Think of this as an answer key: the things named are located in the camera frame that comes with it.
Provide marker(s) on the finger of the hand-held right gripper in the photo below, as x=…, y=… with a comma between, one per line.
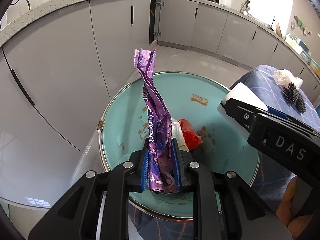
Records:
x=277, y=112
x=240, y=111

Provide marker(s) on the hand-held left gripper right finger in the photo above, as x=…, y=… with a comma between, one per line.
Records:
x=176, y=166

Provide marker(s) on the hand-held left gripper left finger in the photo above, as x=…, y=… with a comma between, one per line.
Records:
x=144, y=166

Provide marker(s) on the teal round metal bin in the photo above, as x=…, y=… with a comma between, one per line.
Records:
x=225, y=120

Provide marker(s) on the white foam block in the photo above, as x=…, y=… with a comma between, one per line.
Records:
x=247, y=95

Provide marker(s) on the red plastic bag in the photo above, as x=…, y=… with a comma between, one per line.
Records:
x=191, y=136

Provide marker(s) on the white plastic bag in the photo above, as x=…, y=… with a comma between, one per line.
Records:
x=178, y=132

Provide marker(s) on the purple foil wrapper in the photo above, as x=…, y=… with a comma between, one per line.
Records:
x=156, y=130

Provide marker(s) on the person's right forearm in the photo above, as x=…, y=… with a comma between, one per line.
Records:
x=290, y=215

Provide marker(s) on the black spiky cone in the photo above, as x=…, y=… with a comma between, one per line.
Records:
x=296, y=98

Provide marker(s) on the blue plaid tablecloth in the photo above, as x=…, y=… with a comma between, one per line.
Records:
x=267, y=90

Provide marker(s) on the clear crumpled plastic bag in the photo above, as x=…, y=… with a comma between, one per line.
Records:
x=285, y=77

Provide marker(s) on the pile of boxes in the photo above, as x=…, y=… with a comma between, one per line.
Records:
x=301, y=47

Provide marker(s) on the wooden cutting board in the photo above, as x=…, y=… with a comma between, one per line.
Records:
x=278, y=30

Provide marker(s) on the utensil drying rack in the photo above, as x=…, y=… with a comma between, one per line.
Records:
x=246, y=6

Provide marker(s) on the bright window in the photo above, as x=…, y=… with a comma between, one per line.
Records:
x=271, y=2

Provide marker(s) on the open cabinet door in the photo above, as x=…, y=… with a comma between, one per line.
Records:
x=156, y=20

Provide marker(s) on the grey kitchen cabinets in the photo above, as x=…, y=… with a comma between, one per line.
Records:
x=62, y=55

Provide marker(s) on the green wall decoration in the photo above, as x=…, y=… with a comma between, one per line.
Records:
x=301, y=26

